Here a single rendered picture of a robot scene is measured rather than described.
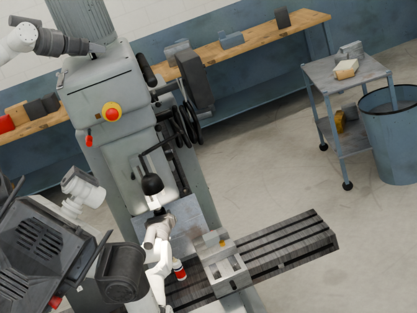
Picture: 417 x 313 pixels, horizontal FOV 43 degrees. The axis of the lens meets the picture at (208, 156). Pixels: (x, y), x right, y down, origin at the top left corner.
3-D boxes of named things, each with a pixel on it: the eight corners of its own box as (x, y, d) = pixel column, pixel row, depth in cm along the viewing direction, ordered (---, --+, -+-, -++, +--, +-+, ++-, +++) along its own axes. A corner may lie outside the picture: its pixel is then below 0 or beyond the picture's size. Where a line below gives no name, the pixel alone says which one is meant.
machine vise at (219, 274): (252, 282, 199) (244, 260, 195) (216, 299, 198) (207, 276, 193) (227, 238, 231) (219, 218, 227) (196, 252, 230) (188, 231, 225)
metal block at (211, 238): (223, 247, 212) (218, 235, 209) (209, 253, 211) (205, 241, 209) (219, 241, 216) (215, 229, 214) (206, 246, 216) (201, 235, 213)
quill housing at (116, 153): (183, 200, 193) (152, 123, 180) (131, 221, 192) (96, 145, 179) (175, 179, 210) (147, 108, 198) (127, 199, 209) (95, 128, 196)
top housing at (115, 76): (154, 104, 164) (135, 56, 158) (76, 135, 163) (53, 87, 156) (141, 72, 207) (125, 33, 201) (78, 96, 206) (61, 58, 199)
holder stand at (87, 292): (133, 301, 213) (113, 263, 205) (82, 326, 209) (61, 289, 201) (127, 285, 224) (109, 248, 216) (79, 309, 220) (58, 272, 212)
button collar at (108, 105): (125, 117, 162) (117, 100, 160) (106, 125, 162) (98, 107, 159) (124, 115, 164) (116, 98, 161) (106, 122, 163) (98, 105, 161)
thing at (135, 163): (161, 206, 188) (139, 156, 179) (150, 210, 187) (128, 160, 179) (159, 202, 191) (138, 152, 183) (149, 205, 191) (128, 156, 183)
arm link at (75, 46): (72, 63, 179) (38, 58, 172) (74, 34, 178) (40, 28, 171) (88, 63, 169) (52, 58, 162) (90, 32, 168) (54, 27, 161)
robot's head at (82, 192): (92, 218, 149) (108, 192, 150) (61, 203, 143) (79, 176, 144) (85, 212, 154) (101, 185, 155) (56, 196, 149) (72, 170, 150)
